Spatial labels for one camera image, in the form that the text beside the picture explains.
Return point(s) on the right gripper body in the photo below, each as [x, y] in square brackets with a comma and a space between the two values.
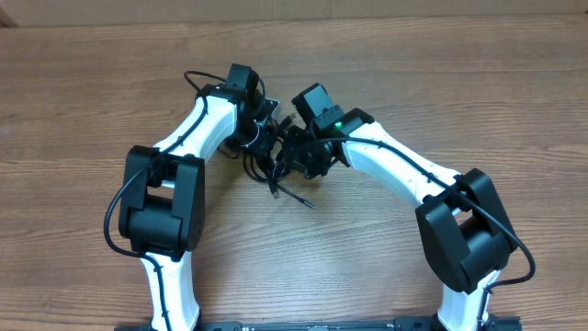
[299, 156]

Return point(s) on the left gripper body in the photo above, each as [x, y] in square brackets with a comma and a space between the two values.
[254, 138]

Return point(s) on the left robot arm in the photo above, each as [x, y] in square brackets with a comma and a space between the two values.
[162, 199]

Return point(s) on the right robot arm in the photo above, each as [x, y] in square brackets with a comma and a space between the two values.
[465, 232]

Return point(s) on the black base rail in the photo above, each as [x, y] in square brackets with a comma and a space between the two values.
[317, 326]

